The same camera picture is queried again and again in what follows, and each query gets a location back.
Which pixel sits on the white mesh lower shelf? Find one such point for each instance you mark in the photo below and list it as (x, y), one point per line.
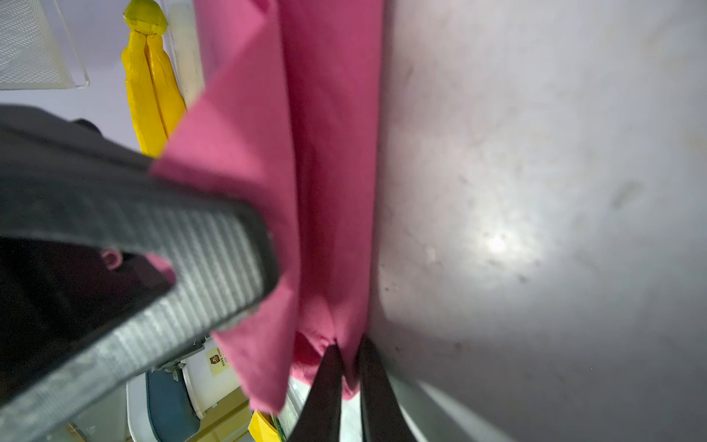
(38, 51)

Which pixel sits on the yellow banana bunch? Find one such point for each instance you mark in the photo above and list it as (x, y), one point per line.
(153, 95)

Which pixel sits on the dark teal plastic bin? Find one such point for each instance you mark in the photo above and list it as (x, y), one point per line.
(169, 407)

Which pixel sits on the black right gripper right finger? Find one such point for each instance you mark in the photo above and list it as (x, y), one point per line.
(382, 419)

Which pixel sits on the pink paper napkin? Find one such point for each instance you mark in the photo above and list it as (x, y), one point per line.
(288, 122)

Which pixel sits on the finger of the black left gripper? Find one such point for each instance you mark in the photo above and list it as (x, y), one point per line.
(107, 271)

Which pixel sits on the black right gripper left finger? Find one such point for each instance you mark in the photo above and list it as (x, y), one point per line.
(320, 418)

